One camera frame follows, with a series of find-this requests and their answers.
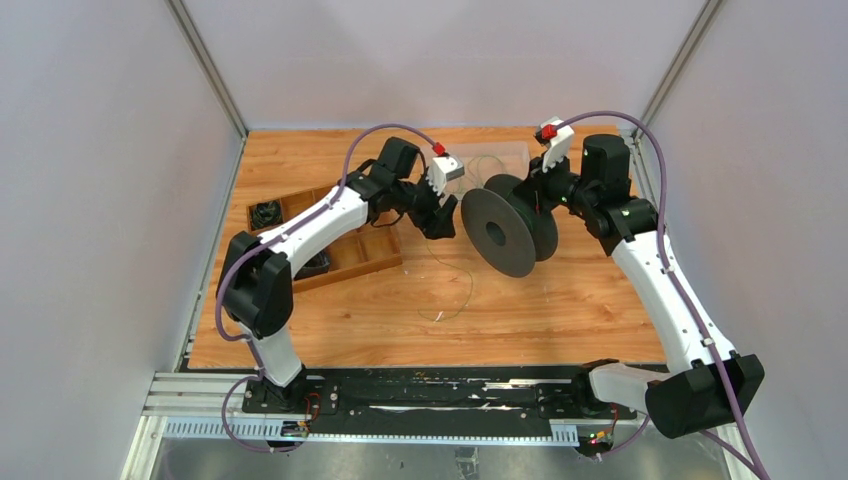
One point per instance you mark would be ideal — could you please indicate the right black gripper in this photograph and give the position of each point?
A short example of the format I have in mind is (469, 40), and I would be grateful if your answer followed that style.
(533, 189)

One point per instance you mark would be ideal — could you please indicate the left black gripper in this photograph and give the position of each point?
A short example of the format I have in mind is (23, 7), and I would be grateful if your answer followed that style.
(436, 222)

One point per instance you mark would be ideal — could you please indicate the dark grey spool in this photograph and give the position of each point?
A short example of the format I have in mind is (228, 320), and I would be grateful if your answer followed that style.
(505, 229)

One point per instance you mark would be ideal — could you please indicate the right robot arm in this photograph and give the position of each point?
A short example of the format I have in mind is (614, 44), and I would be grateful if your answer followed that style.
(708, 383)

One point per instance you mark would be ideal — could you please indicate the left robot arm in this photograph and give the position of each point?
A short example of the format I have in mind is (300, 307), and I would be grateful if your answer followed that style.
(255, 295)

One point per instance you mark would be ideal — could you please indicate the wooden compartment tray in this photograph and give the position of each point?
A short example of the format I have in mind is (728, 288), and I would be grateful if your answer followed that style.
(362, 251)

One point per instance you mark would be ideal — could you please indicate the translucent plastic bin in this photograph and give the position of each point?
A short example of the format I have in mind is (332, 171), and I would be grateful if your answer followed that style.
(482, 160)

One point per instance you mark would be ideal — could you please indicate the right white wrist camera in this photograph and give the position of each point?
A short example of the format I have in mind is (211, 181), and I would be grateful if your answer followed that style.
(556, 136)

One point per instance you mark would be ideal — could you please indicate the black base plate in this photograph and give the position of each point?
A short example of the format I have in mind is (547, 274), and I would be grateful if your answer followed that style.
(456, 403)

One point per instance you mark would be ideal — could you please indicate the aluminium frame rail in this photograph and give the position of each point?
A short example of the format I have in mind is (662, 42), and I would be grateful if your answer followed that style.
(192, 427)

